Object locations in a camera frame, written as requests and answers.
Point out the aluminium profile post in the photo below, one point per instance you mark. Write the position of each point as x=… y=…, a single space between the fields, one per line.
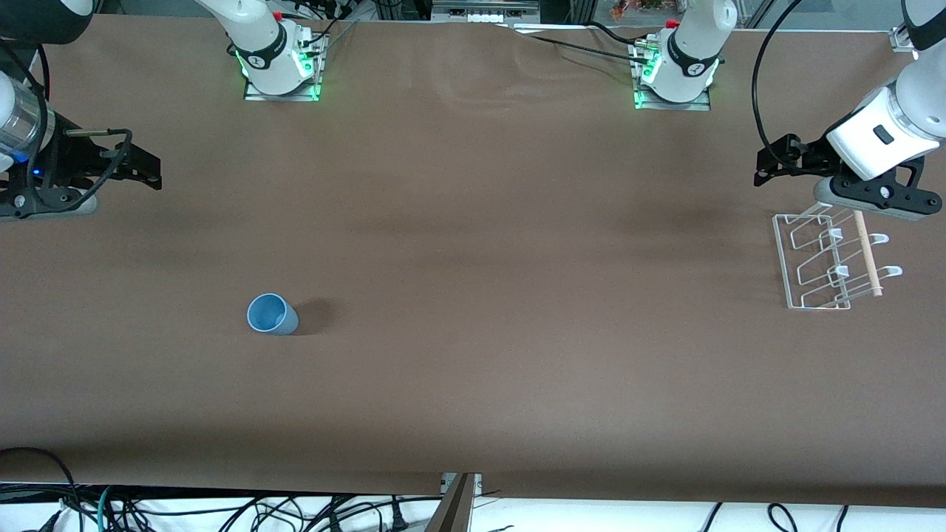
x=454 y=510

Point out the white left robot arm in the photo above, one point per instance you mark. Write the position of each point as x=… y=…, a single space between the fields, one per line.
x=695 y=44

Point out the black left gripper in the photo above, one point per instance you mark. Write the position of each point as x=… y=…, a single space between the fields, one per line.
x=811 y=156

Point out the metal frame white connectors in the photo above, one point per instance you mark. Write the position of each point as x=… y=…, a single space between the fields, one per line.
x=488 y=16

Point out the brown table cover sheet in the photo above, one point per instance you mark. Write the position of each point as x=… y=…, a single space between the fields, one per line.
x=473 y=295

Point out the aluminium corner bracket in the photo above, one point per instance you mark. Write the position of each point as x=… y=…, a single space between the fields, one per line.
x=903 y=38

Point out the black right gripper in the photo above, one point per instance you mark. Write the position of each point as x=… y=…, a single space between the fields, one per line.
x=68 y=157

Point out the wooden rack rod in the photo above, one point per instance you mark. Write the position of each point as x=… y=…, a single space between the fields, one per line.
x=870 y=258

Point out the blue plastic cup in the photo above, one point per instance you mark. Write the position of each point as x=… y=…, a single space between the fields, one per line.
x=272 y=314

